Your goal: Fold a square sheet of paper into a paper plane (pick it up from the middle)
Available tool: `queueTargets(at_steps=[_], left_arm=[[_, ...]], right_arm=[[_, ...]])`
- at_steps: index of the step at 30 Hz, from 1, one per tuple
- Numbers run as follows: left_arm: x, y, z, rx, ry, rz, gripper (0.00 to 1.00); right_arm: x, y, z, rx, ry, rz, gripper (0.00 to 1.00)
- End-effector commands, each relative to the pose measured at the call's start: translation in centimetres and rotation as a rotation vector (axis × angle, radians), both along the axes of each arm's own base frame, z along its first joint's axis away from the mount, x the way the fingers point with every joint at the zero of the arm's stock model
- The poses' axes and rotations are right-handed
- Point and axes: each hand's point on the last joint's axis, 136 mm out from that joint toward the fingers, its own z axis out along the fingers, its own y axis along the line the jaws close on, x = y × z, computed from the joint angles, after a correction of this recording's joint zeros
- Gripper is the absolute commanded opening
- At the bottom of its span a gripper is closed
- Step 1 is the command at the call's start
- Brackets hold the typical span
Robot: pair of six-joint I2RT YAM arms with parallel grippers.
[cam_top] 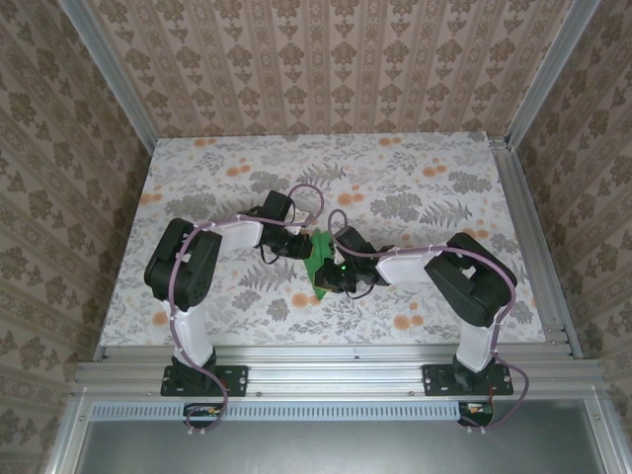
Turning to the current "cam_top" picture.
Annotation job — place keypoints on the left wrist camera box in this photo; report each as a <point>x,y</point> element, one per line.
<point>277,207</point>

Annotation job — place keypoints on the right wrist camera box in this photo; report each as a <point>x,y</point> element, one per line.
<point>351,242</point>

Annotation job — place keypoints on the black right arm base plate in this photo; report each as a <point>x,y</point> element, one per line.
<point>434,380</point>

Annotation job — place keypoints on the grey metal sheet panel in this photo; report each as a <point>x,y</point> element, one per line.
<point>336,449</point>

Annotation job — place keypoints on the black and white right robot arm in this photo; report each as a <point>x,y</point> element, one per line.
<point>469,291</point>

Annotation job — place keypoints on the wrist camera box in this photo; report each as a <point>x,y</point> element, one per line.
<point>351,242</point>
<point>277,207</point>

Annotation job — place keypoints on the aluminium mounting rail beam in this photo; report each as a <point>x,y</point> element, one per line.
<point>336,375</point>

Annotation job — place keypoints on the aluminium frame post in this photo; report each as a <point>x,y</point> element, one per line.
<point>548,74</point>
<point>109,74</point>

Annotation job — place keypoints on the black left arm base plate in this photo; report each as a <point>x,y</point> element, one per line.
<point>237,380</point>

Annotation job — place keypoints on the floral patterned table cover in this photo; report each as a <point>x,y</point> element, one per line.
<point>296,163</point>

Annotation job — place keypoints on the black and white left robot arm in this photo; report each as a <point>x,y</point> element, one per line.
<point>185,269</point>

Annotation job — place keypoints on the green square paper sheet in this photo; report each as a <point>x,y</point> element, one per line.
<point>320,252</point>

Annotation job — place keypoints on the aluminium side rail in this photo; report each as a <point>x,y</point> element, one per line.
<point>517,197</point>

